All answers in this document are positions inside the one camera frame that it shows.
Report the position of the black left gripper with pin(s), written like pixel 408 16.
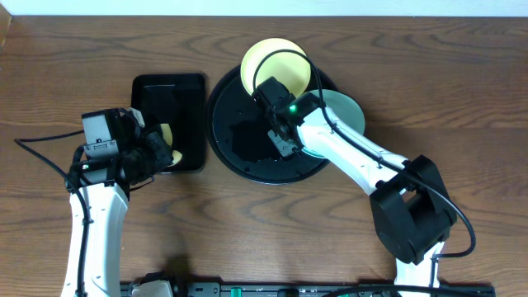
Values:
pixel 156 148

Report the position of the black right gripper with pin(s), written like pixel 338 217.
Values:
pixel 294 147

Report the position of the green yellow sponge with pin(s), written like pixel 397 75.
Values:
pixel 168 138

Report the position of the mint green plate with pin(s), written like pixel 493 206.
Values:
pixel 343 107

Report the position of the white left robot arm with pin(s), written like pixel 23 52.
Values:
pixel 99 206

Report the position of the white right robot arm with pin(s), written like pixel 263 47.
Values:
pixel 411 209

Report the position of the round black tray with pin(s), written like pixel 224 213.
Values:
pixel 238 134

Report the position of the black rectangular water tray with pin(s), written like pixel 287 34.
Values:
pixel 179 101

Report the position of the yellow plate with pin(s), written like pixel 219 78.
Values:
pixel 291 70

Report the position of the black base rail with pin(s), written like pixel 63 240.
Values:
pixel 214 289

